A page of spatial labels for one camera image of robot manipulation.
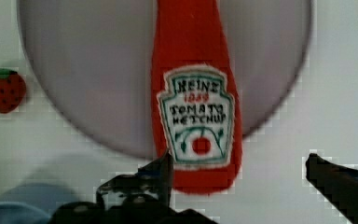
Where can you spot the red felt strawberry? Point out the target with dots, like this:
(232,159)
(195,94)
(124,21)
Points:
(12,90)

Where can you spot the grey round plate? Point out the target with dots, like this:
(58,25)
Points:
(92,58)

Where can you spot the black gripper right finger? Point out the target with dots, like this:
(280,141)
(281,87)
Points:
(337,183)

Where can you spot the red felt ketchup bottle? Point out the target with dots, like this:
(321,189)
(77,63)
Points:
(196,113)

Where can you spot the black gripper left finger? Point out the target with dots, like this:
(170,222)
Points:
(139,198)

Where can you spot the blue round cup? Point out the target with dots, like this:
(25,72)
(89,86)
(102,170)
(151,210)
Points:
(20,213)

